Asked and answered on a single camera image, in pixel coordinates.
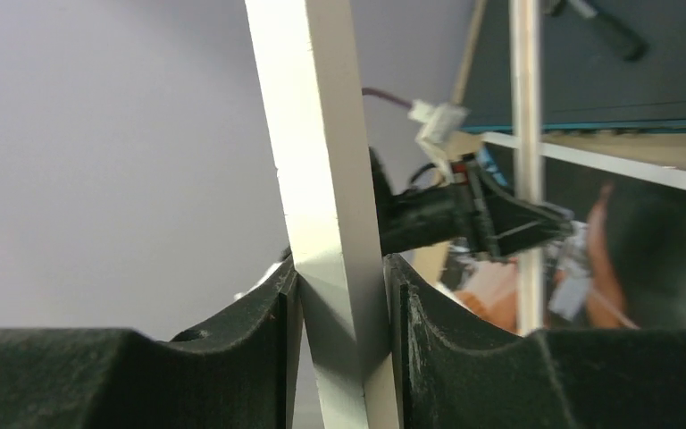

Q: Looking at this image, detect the large printed photo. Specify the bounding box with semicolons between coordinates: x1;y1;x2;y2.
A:
437;130;686;332

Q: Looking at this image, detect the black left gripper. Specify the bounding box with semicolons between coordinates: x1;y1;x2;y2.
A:
370;149;573;261

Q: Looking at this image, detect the white wooden picture frame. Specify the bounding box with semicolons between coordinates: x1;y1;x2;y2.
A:
243;0;542;429

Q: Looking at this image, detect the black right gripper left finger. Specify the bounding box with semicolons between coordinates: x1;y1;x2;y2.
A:
0;259;302;428

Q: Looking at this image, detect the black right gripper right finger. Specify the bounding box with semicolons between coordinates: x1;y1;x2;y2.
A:
383;255;686;428

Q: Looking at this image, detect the dark network switch box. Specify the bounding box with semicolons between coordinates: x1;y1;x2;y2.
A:
460;0;686;135

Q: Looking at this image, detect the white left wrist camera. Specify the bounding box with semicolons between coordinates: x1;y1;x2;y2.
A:
408;99;482;189

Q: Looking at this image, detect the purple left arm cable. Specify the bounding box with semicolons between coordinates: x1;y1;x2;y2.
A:
362;87;415;111

